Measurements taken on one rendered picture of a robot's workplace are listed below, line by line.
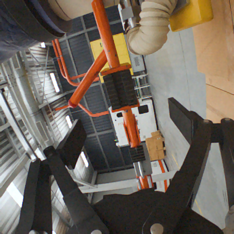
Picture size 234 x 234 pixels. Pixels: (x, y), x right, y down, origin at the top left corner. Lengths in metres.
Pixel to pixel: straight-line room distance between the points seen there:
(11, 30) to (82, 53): 10.90
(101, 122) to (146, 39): 11.52
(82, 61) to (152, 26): 10.97
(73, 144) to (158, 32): 0.17
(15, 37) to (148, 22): 0.24
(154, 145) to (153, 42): 7.00
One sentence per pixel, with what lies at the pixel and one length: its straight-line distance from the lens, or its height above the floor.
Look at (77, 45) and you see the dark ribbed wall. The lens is 11.35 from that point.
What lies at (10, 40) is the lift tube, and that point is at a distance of 0.32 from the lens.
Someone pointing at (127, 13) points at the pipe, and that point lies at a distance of 0.29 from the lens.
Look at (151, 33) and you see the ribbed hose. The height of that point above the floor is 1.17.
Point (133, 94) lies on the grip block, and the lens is 0.26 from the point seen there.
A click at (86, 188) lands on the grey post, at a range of 3.62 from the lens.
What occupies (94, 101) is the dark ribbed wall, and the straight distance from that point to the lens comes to 11.25.
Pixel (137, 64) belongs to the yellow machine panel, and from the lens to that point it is 7.57.
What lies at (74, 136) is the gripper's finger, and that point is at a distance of 0.17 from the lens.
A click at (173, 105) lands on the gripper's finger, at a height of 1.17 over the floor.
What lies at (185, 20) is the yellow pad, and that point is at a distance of 0.22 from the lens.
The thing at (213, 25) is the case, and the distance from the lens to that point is 0.46.
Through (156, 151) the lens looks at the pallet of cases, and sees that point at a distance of 7.33.
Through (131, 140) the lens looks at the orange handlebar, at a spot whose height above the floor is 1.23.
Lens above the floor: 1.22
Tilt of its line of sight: 7 degrees up
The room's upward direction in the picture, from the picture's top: 103 degrees counter-clockwise
